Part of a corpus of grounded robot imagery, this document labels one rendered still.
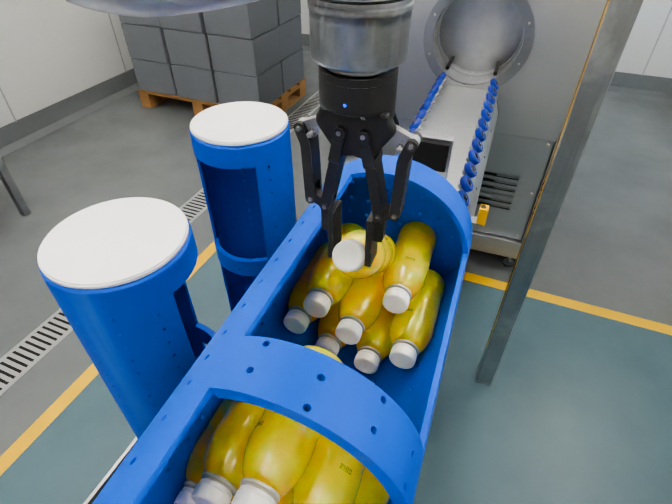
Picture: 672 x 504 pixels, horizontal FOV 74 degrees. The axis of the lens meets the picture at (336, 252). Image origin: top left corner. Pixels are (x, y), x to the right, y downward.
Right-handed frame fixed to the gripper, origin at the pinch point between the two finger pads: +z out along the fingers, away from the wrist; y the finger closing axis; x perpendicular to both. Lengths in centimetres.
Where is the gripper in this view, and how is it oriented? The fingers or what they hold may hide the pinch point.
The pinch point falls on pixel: (353, 234)
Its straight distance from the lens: 54.9
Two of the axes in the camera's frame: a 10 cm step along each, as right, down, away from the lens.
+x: -3.5, 6.1, -7.1
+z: 0.0, 7.6, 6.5
